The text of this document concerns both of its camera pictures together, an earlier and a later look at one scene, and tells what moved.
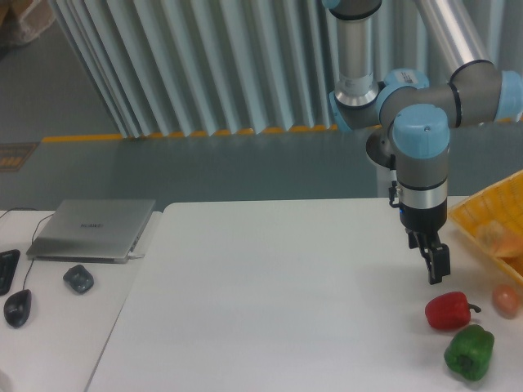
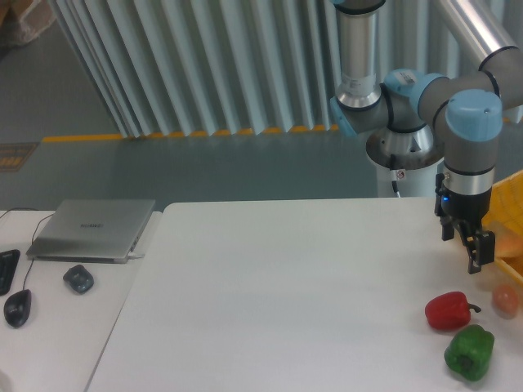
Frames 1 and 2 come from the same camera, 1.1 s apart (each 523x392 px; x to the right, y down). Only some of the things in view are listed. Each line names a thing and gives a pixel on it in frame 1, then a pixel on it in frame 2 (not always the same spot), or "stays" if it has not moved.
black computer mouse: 16,308 stays
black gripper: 435,254 → 468,211
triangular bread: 501,242 stays
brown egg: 506,300 stays
